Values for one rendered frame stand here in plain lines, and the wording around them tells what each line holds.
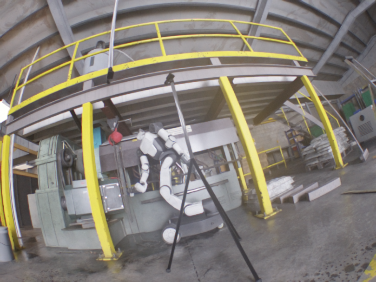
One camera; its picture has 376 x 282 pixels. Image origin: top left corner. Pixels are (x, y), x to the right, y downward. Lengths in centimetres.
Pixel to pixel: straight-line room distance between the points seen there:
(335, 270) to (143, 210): 227
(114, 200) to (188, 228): 94
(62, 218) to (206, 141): 247
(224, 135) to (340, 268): 245
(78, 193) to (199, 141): 193
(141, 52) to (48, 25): 346
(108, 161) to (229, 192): 197
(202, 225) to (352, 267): 137
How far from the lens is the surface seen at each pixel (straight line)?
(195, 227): 170
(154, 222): 245
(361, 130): 448
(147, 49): 592
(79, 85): 231
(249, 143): 175
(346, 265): 87
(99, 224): 169
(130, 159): 255
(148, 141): 186
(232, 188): 256
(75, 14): 552
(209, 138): 263
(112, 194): 205
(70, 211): 216
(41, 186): 280
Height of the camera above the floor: 58
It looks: 15 degrees up
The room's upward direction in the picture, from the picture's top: 15 degrees counter-clockwise
